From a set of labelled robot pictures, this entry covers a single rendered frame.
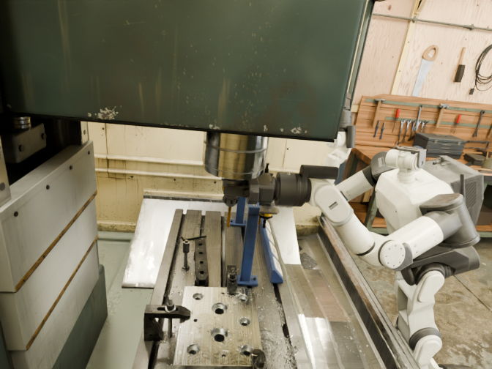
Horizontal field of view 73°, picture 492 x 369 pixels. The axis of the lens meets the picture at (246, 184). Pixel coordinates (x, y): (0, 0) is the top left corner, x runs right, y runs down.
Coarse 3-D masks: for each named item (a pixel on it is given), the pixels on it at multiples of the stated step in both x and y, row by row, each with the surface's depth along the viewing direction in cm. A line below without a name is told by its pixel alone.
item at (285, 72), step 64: (0, 0) 56; (64, 0) 56; (128, 0) 57; (192, 0) 58; (256, 0) 58; (320, 0) 59; (0, 64) 60; (64, 64) 60; (128, 64) 61; (192, 64) 62; (256, 64) 63; (320, 64) 63; (192, 128) 67; (256, 128) 67; (320, 128) 68
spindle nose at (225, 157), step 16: (208, 144) 77; (224, 144) 74; (240, 144) 73; (256, 144) 75; (208, 160) 78; (224, 160) 75; (240, 160) 75; (256, 160) 76; (224, 176) 77; (240, 176) 76; (256, 176) 79
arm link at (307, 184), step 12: (300, 168) 87; (312, 168) 85; (324, 168) 85; (336, 168) 86; (300, 180) 84; (312, 180) 86; (324, 180) 87; (300, 192) 83; (312, 192) 84; (300, 204) 85; (312, 204) 86
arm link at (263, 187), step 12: (252, 180) 83; (264, 180) 85; (276, 180) 85; (288, 180) 83; (252, 192) 80; (264, 192) 82; (276, 192) 84; (288, 192) 83; (276, 204) 86; (288, 204) 85
